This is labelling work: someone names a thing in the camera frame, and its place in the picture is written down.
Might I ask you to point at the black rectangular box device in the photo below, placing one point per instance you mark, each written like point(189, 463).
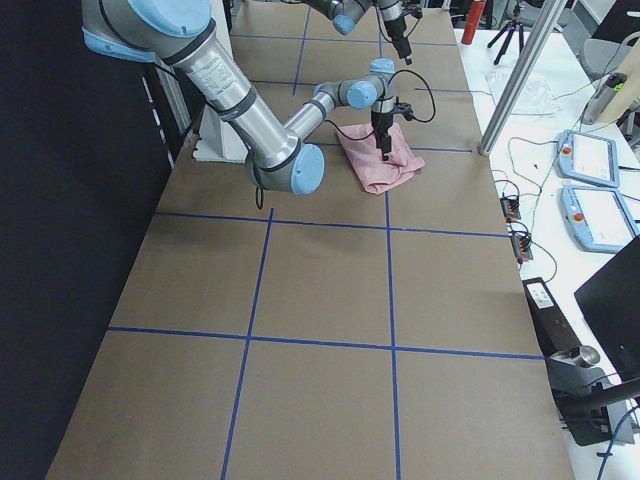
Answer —
point(555, 335)

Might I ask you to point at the clear plastic bag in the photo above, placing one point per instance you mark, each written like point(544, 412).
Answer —
point(535, 98)

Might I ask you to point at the blue teach pendant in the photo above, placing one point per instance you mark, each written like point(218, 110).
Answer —
point(588, 158)
point(598, 218)

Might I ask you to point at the black monitor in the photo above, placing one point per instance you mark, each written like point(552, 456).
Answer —
point(609, 302)

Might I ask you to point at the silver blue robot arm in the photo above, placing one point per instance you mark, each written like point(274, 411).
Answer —
point(345, 15)
point(183, 35)

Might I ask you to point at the upper blue teach pendant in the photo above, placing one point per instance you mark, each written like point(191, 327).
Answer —
point(588, 158)

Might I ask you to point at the pink Snoopy t-shirt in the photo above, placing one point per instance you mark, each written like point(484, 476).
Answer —
point(375, 174)

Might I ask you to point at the black camera tripod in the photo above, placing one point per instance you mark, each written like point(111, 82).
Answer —
point(513, 27)

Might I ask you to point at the aluminium frame post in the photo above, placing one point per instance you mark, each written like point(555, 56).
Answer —
point(550, 13)

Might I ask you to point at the red black relay board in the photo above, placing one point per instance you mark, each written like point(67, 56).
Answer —
point(510, 208)

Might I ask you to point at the red cylinder bottle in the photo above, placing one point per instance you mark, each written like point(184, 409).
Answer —
point(473, 20)

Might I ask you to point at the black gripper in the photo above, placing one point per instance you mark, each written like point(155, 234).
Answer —
point(380, 121)
point(394, 27)

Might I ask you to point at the lower blue teach pendant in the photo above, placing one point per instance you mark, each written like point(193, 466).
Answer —
point(598, 218)

